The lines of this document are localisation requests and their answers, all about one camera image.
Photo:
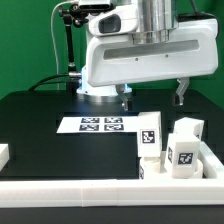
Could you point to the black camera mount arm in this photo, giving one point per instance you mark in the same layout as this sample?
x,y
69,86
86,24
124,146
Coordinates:
x,y
72,17

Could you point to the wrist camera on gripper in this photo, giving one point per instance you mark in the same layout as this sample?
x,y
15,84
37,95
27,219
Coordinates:
x,y
121,20

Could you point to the camera on mount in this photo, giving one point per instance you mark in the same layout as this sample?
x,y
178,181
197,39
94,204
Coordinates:
x,y
95,5

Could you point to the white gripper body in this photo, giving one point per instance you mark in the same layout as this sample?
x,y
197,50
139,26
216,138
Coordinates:
x,y
190,51

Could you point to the white U-shaped wall fence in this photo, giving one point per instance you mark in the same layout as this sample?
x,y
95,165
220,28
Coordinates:
x,y
160,190

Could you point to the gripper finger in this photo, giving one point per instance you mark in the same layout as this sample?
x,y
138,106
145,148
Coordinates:
x,y
121,91
178,97

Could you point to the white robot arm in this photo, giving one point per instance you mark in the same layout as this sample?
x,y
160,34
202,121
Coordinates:
x,y
146,40

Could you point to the white marker sheet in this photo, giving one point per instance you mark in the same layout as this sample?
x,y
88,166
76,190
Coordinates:
x,y
98,124

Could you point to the white round stool seat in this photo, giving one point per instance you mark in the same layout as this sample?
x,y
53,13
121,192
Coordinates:
x,y
154,169

